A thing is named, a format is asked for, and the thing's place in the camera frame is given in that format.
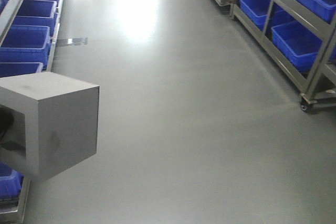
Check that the gray square foam base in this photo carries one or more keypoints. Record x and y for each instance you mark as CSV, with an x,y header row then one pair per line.
x,y
55,123

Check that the blue bin middle right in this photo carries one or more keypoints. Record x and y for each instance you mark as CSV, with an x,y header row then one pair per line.
x,y
257,11

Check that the blue bin lower right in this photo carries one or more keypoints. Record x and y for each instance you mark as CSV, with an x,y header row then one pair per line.
x,y
298,44

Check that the blue bin left row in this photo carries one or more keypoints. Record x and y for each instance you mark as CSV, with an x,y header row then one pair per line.
x,y
25,43

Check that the steel rack right side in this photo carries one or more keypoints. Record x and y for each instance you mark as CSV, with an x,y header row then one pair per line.
x,y
316,86

